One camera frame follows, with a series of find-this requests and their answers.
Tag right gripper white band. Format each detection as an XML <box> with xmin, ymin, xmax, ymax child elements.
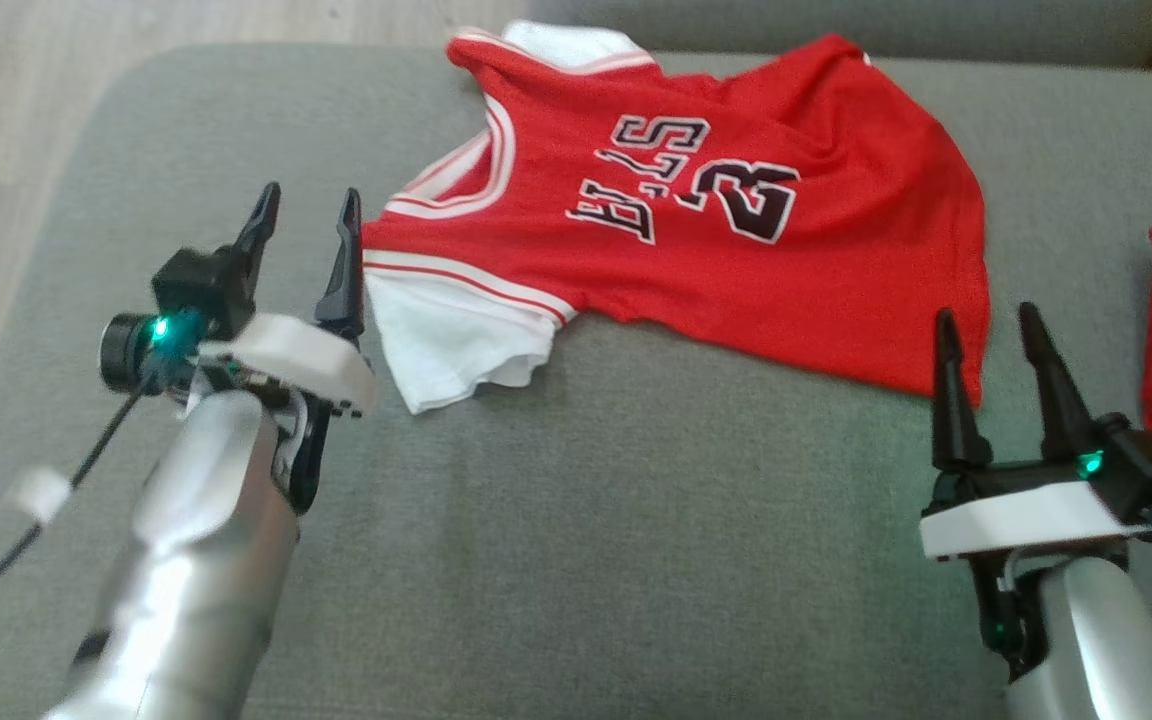
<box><xmin>918</xmin><ymin>301</ymin><xmax>1152</xmax><ymax>683</ymax></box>

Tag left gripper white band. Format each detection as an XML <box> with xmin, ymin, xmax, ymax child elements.
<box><xmin>196</xmin><ymin>181</ymin><xmax>381</xmax><ymax>517</ymax></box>

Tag red basketball jersey white sleeves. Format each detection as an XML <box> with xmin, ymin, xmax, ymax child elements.
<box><xmin>360</xmin><ymin>20</ymin><xmax>993</xmax><ymax>417</ymax></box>

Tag grey sofa back cushion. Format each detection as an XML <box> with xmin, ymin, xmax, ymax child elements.
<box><xmin>526</xmin><ymin>0</ymin><xmax>1152</xmax><ymax>71</ymax></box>

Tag grey sofa seat cushion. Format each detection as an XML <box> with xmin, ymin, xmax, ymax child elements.
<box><xmin>0</xmin><ymin>42</ymin><xmax>1152</xmax><ymax>720</ymax></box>

